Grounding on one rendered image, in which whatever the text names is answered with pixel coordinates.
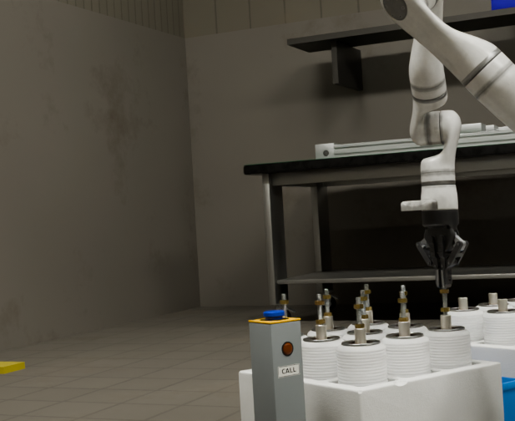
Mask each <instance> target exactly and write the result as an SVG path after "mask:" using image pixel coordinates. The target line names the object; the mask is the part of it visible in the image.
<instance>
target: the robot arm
mask: <svg viewBox="0 0 515 421"><path fill-rule="evenodd" d="M380 2H381V5H382V7H383V9H384V10H385V12H386V13H387V15H388V16H389V17H390V18H391V19H392V20H393V21H394V22H395V23H396V24H397V25H398V26H400V27H401V28H402V29H403V30H405V31H406V32H407V33H408V34H410V35H411V36H412V37H413V38H414V39H413V45H412V49H411V57H410V63H409V79H410V84H411V93H412V100H413V109H412V116H411V124H410V136H411V139H412V141H413V142H414V143H415V144H416V145H420V146H428V145H444V148H443V150H442V152H441V153H440V154H438V155H434V156H431V157H428V158H425V159H424V160H422V162H421V179H422V194H421V200H412V201H403V202H402V203H401V211H422V225H423V226H424V227H425V233H424V239H423V240H422V241H421V242H417V243H416V246H417V249H418V250H419V252H420V253H421V254H422V257H423V258H424V260H425V262H426V263H427V265H428V266H433V267H434V268H435V272H436V284H437V287H451V285H452V267H453V266H456V265H458V264H459V262H460V260H461V259H462V257H463V255H464V253H465V251H466V249H467V247H468V245H469V243H468V241H464V240H463V239H461V238H460V237H459V232H458V230H457V225H458V224H459V215H458V200H457V188H456V185H455V184H456V180H455V157H456V151H457V143H458V140H459V136H460V133H461V127H462V123H461V120H460V117H459V116H458V114H457V113H456V112H455V111H453V110H442V111H432V110H434V109H438V108H440V107H442V106H443V105H444V104H445V103H446V102H447V84H446V79H445V73H444V67H443V65H444V66H445V67H446V68H447V69H448V70H449V71H450V72H451V73H452V74H453V75H454V76H455V77H456V78H457V79H458V80H459V81H460V82H461V83H462V85H463V86H466V87H465V88H466V89H467V90H468V91H469V92H470V93H471V94H472V95H473V96H474V97H475V98H476V99H477V100H478V101H479V102H480V103H481V104H483V105H484V106H485V107H486V108H487V109H488V110H489V111H490V112H491V113H492V114H494V115H495V116H496V117H497V118H498V119H499V120H501V121H502V122H503V123H504V124H505V125H506V126H507V127H508V128H509V129H511V130H512V131H513V132H514V133H515V64H514V63H512V61H511V60H510V59H509V58H508V57H507V56H506V55H505V54H504V53H503V52H501V50H500V49H499V48H497V47H496V46H495V45H494V44H492V43H489V42H488V41H486V40H484V39H481V38H477V37H474V36H472V35H469V34H466V33H463V32H460V31H457V30H456V29H454V28H451V27H449V26H448V25H446V24H445V23H444V22H443V21H442V20H443V0H380ZM429 111H431V112H429ZM437 252H438V254H437ZM446 252H447V253H446ZM438 257H439V260H438Z"/></svg>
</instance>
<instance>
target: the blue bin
mask: <svg viewBox="0 0 515 421"><path fill-rule="evenodd" d="M502 397H503V412H504V421H515V378H507V377H502Z"/></svg>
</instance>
